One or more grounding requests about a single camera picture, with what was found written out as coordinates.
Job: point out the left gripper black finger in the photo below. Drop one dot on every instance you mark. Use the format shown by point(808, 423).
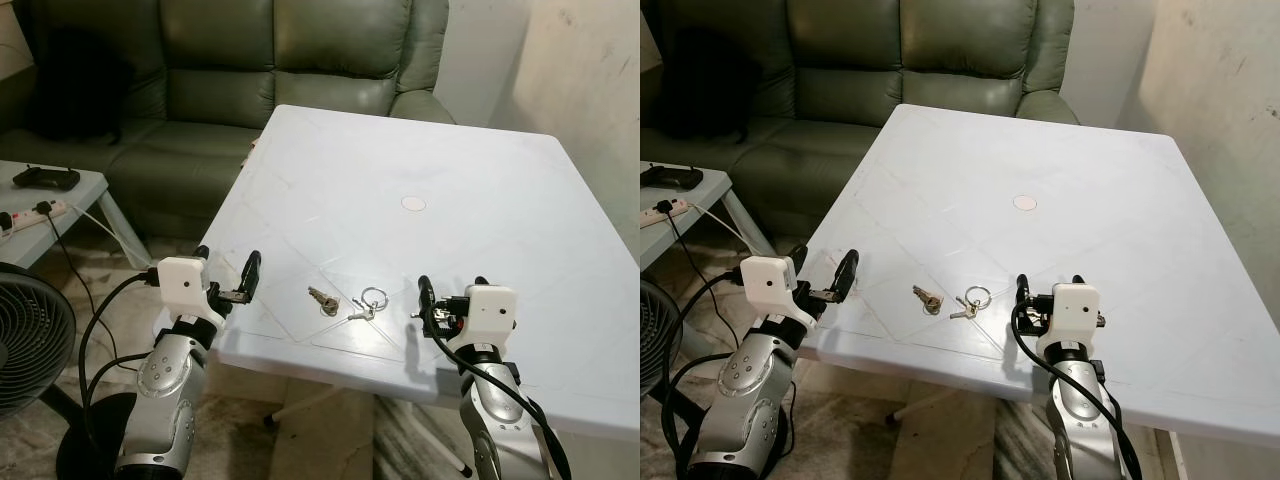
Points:
point(252, 272)
point(849, 270)
point(799, 254)
point(201, 253)

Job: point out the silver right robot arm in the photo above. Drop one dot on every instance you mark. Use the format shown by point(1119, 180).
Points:
point(495, 410)
point(1080, 410)

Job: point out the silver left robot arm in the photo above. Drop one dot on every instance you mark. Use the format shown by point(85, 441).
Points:
point(745, 390)
point(165, 390)

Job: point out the brass key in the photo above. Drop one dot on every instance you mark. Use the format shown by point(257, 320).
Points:
point(927, 299)
point(323, 301)

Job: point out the round white table cap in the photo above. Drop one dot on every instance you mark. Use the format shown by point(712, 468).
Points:
point(1024, 202)
point(413, 204)

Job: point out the grey side table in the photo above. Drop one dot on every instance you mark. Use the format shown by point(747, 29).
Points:
point(715, 180)
point(85, 185)

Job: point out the white plastic table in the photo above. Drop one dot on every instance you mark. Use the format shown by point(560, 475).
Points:
point(420, 160)
point(1040, 160)

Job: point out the white power strip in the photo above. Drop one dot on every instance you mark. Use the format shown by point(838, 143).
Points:
point(668, 209)
point(28, 216)

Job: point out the black game controller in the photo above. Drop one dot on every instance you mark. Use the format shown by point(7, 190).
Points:
point(672, 177)
point(45, 178)

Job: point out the green leather sofa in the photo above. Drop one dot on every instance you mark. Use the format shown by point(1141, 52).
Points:
point(850, 95)
point(220, 95)

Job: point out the black floor fan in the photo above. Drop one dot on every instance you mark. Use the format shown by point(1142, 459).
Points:
point(655, 340)
point(30, 340)

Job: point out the black bag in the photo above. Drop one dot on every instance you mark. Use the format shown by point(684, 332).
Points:
point(700, 90)
point(75, 90)

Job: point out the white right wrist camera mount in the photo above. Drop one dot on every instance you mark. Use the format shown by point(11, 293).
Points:
point(1070, 315)
point(492, 312)

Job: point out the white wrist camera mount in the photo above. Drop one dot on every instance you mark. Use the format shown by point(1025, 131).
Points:
point(1070, 315)
point(768, 285)
point(183, 282)
point(492, 312)

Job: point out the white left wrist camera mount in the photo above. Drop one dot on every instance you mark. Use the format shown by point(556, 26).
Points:
point(183, 282)
point(768, 285)

